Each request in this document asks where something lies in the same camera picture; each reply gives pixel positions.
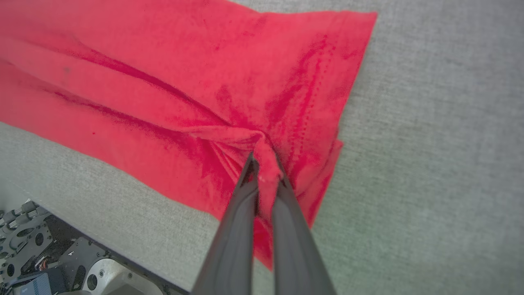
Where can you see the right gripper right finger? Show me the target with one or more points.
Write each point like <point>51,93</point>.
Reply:
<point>294,254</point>

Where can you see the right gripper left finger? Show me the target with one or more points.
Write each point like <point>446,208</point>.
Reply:
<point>235,246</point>

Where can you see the red and white garment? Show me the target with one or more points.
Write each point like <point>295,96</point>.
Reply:
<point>163,73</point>

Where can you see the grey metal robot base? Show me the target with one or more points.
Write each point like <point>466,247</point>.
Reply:
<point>49,262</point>

